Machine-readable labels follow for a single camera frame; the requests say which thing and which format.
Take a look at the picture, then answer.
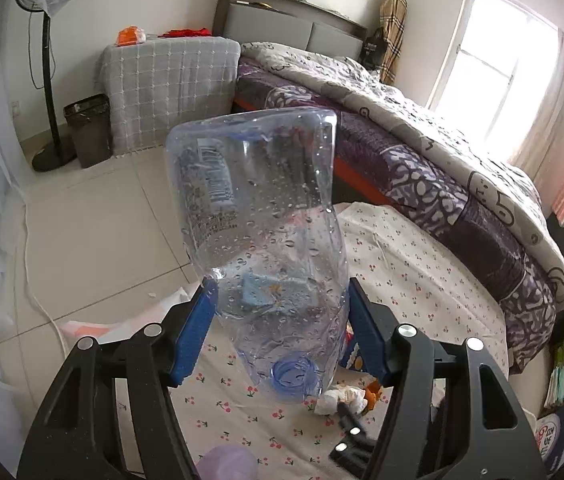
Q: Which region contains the light window curtain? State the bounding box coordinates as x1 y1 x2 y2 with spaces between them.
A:
511 29 564 181

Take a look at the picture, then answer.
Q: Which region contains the blue and red carton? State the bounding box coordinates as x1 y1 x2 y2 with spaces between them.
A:
339 332 371 374

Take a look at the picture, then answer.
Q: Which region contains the light blue small carton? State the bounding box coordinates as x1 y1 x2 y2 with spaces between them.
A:
239 272 323 312

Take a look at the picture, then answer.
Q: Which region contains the plaid cloth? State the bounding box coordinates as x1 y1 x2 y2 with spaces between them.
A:
379 0 408 86

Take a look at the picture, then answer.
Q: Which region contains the white tissue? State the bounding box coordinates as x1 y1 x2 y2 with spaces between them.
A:
313 384 371 417

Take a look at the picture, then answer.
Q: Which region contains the standing fan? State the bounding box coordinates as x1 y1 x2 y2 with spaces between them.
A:
4 0 105 174

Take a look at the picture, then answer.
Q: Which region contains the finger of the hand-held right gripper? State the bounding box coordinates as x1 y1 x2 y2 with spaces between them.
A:
329 400 379 471

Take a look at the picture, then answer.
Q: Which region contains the dark waste bin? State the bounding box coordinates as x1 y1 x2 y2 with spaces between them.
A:
62 93 113 170

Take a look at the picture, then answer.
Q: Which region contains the red cloth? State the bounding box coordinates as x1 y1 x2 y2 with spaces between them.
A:
157 26 213 40

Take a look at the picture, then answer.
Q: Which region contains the purple patterned bed sheet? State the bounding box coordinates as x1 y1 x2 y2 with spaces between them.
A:
234 57 558 362

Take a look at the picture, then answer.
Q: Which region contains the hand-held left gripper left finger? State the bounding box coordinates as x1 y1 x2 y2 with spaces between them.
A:
16 277 221 480

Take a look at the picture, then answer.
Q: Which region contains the nightstand under grid cloth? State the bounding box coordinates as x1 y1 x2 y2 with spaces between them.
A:
98 37 242 157

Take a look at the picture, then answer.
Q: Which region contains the black bag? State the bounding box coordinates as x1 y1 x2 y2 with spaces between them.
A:
360 28 388 69

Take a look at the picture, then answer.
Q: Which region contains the dark bed with grey headboard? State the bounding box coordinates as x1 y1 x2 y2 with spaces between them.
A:
213 0 564 377

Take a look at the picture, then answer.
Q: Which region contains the orange bag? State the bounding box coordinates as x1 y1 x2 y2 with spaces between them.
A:
116 26 148 47

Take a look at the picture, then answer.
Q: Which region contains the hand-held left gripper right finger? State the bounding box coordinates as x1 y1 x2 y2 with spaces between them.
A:
346 277 548 480

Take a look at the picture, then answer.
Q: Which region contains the window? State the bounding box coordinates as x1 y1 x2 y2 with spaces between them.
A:
426 0 561 161

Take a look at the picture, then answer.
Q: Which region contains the grey cartoon print quilt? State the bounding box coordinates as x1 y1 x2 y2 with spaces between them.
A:
239 41 564 312

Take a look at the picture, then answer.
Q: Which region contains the person's purple clothing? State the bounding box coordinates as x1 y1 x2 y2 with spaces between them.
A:
199 442 259 480

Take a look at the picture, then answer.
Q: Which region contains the white pink-edged bag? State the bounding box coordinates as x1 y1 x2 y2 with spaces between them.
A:
58 285 199 347

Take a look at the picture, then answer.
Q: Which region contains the clear plastic bottle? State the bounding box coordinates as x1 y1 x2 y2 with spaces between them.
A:
164 108 351 406

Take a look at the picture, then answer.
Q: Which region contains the cherry print tablecloth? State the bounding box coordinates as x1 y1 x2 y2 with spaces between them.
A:
161 202 511 480

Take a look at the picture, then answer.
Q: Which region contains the white floor cable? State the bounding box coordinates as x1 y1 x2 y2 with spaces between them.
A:
21 199 70 357

